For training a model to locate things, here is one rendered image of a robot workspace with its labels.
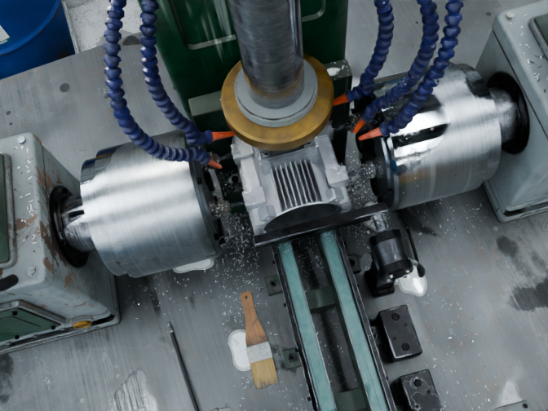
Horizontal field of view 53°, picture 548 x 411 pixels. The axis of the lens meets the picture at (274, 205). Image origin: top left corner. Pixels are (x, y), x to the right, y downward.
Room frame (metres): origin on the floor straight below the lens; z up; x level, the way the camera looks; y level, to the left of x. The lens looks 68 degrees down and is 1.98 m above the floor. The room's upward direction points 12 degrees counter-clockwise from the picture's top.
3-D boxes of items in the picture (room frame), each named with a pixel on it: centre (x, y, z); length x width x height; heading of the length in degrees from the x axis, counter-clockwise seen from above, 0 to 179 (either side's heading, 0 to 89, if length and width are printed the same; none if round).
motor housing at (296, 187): (0.45, -0.04, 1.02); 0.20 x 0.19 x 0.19; 3
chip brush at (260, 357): (0.20, 0.10, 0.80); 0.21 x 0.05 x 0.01; 3
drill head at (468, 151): (0.47, -0.33, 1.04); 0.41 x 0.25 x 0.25; 93
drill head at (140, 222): (0.44, 0.26, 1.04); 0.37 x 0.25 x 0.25; 93
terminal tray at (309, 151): (0.49, -0.04, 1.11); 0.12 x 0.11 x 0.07; 3
